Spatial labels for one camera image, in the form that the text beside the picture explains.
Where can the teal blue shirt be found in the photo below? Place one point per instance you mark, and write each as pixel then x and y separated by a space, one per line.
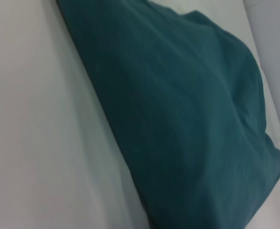
pixel 178 119

